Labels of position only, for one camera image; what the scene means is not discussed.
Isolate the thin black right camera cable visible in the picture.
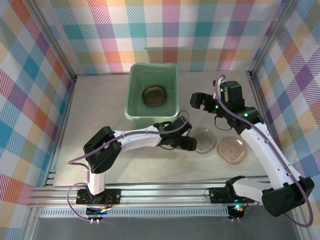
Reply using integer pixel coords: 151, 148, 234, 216
214, 115, 233, 131

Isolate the aluminium left corner post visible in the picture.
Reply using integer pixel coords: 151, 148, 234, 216
24, 0, 78, 81

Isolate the clear brown plastic plate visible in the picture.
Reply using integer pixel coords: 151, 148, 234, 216
191, 126, 218, 155
216, 136, 248, 165
141, 85, 168, 108

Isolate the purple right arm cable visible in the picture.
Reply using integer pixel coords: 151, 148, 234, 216
214, 74, 315, 228

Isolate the aluminium right corner post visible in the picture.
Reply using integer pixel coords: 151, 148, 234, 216
246, 0, 300, 78

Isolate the aluminium corner post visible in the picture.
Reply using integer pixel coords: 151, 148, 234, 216
24, 0, 78, 81
246, 0, 300, 78

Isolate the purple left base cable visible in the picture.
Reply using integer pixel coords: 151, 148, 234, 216
67, 182, 92, 222

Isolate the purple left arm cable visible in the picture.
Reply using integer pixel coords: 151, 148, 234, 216
67, 109, 191, 186

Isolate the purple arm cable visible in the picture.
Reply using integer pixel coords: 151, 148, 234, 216
214, 74, 315, 228
67, 109, 191, 186

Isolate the controller board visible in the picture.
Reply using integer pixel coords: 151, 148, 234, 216
228, 203, 247, 221
86, 204, 112, 223

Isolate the right controller board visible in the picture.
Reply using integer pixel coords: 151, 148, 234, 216
228, 203, 247, 221

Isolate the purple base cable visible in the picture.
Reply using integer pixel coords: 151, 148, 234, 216
238, 199, 261, 222
67, 182, 92, 222

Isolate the aluminium right side rail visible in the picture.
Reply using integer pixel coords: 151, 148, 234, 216
247, 71, 288, 178

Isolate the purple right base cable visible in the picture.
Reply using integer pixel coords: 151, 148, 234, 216
238, 199, 261, 222

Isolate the white slotted cable duct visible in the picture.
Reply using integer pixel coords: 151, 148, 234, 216
39, 208, 230, 218

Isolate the left controller board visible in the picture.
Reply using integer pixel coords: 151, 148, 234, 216
86, 204, 112, 223

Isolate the aluminium left side rail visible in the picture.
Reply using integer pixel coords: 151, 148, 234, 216
43, 76, 78, 187

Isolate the aluminium frame rail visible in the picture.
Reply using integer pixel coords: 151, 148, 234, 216
26, 176, 305, 209

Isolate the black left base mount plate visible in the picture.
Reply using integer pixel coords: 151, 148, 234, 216
76, 188, 122, 206

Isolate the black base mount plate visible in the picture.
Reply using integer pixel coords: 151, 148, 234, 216
209, 186, 255, 204
76, 188, 122, 206

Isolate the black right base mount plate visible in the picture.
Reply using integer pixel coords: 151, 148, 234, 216
209, 186, 255, 204

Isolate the green plastic bin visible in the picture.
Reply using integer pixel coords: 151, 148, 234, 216
124, 62, 181, 128

